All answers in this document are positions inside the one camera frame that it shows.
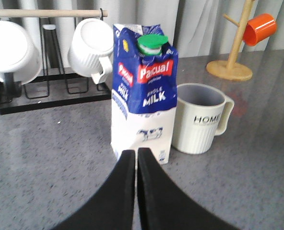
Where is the wooden mug tree stand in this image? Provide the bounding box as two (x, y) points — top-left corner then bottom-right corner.
(206, 0), (254, 81)

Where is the black wire mug rack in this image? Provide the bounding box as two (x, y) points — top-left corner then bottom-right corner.
(0, 9), (111, 115)

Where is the orange enamel mug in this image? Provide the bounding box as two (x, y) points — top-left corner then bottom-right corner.
(242, 13), (277, 46)

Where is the white HOME mug on table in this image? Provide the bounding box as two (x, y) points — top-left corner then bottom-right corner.
(172, 83), (235, 154)

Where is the white ribbed mug on rack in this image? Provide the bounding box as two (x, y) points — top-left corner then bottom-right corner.
(68, 18), (114, 84)

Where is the Pascual whole milk carton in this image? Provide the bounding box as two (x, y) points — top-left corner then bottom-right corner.
(111, 24), (178, 164)

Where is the white mug with dark handle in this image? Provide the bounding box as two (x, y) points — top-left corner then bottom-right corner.
(0, 21), (41, 98)

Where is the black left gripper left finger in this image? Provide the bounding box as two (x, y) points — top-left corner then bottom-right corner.
(54, 150), (135, 230)

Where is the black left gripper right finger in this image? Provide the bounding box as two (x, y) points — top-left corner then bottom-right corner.
(137, 148), (235, 230)

